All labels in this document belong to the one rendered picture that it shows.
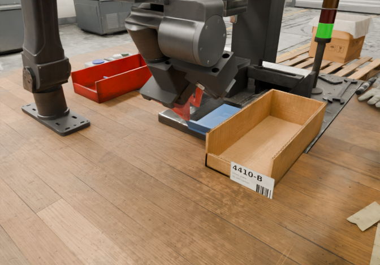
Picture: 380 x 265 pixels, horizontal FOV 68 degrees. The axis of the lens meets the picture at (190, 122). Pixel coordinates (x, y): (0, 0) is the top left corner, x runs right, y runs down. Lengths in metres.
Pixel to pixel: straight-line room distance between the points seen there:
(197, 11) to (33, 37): 0.38
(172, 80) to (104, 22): 5.48
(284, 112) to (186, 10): 0.41
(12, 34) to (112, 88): 4.48
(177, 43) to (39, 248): 0.31
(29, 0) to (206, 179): 0.43
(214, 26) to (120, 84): 0.50
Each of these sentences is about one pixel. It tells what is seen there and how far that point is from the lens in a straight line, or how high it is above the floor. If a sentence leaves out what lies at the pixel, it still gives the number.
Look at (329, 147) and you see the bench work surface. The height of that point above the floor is 0.90.
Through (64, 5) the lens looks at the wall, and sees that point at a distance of 7.68.
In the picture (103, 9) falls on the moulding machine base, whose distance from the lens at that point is 5.83.
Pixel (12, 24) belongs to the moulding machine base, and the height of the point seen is 0.44.
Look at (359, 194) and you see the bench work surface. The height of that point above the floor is 0.90.
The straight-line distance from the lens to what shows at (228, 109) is 0.66.
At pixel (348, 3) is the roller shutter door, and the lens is 10.17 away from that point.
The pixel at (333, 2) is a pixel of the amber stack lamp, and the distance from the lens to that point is 0.82.
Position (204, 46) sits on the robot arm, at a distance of 0.32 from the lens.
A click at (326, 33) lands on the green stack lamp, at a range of 0.83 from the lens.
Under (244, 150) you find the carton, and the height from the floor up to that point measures 0.90.
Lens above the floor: 1.21
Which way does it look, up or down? 29 degrees down
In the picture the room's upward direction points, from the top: straight up
